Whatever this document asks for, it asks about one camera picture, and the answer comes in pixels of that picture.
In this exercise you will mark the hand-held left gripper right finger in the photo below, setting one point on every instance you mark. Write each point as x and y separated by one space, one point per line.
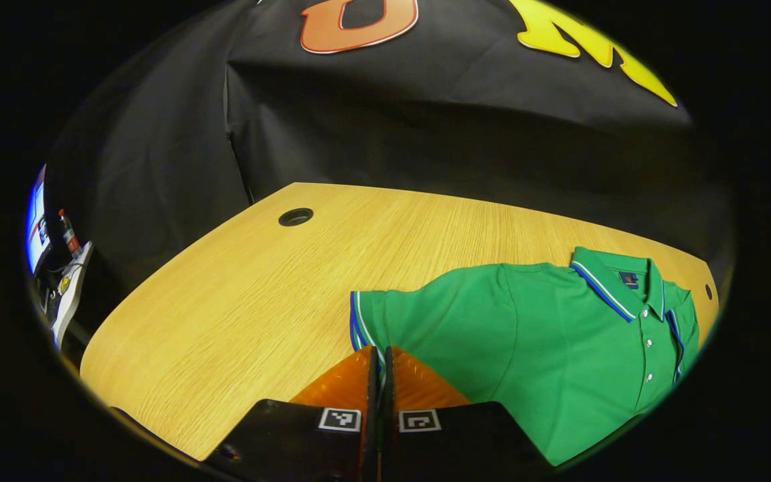
452 448

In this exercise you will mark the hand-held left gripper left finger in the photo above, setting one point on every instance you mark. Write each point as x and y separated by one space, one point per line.
332 448

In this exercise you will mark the green T-shirt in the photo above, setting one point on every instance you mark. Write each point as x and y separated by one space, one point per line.
546 335

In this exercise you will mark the white side desk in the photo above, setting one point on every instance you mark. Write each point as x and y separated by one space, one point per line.
74 294

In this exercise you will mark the small yellow object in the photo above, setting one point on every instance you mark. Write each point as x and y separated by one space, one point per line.
64 286

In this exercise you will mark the black backdrop cloth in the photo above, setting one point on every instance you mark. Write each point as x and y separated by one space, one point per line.
425 120

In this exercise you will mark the red drink bottle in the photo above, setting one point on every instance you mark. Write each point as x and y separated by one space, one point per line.
69 235

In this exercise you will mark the computer monitor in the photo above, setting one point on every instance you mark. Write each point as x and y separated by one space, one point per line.
36 227

